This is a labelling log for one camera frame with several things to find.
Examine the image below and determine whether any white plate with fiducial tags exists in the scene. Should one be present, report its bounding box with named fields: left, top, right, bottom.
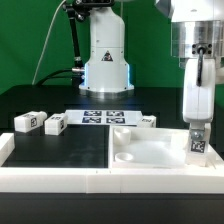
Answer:
left=65, top=110, right=143, bottom=125

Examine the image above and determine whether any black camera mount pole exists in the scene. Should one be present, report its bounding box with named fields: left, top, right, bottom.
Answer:
left=62, top=0, right=116, bottom=84

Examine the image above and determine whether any grey cable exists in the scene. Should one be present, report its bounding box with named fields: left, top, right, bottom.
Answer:
left=31, top=0, right=68, bottom=86

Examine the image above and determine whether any white U-shaped fence wall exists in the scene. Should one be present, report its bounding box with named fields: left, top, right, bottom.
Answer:
left=0, top=133, right=224, bottom=194

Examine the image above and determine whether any white square tabletop part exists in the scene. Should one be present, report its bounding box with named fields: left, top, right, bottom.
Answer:
left=108, top=124, right=224, bottom=169

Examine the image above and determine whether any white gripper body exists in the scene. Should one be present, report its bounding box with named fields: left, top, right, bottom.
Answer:
left=183, top=59, right=216, bottom=123

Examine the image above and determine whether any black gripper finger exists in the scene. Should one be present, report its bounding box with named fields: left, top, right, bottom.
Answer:
left=189, top=123, right=205, bottom=141

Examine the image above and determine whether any black base cable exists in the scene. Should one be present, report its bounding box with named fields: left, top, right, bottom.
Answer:
left=34, top=68, right=84, bottom=87

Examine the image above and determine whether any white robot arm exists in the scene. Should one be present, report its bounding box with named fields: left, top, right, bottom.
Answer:
left=80, top=0, right=224, bottom=140

